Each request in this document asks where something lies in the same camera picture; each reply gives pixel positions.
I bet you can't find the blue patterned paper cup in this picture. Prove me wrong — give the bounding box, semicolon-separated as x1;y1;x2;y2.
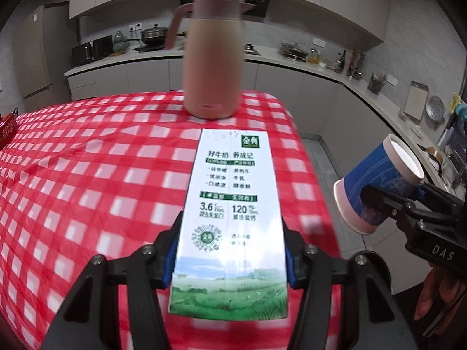
333;134;424;235

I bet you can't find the white green milk carton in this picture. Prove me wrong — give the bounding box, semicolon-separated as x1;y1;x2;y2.
169;129;288;321

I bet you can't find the right human hand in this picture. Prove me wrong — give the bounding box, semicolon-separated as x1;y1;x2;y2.
414;263;466;335

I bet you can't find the round metal plate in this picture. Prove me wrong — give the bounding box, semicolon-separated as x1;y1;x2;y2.
425;96;446;123

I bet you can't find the white cutting board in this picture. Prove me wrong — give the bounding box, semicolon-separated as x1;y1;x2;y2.
403;80;429;121

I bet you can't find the black utensil holder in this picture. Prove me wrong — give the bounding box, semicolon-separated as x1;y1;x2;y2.
367;73;387;95

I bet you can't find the dark glass bottle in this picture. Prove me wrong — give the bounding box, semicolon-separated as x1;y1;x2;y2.
335;51;347;74

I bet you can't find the knife and utensil rack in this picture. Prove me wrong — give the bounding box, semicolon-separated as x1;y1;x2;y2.
347;50;366;81

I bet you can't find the red white checkered tablecloth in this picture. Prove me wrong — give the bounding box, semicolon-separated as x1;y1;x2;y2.
1;91;339;349

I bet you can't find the cooking oil bottle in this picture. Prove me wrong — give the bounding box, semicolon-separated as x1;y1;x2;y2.
306;48;320;65

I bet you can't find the lidded pot on counter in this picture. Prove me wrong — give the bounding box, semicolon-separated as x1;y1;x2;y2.
279;43;308;62

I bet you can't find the gas stove top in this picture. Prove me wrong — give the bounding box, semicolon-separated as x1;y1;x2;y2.
132;43;261;56

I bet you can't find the pink thermos jug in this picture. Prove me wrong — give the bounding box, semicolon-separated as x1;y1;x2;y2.
165;0;254;120

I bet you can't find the red small pot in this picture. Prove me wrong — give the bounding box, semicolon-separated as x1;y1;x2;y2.
0;107;19;149

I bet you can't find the black microwave oven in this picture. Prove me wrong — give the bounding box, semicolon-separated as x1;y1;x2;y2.
71;35;113;67

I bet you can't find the teal ceramic vase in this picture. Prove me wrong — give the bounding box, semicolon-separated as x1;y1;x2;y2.
112;30;128;53

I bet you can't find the lidded wok on stove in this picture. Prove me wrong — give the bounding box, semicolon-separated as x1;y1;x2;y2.
141;24;169;47

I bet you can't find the beige refrigerator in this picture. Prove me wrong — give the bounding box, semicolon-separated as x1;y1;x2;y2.
13;2;78;112

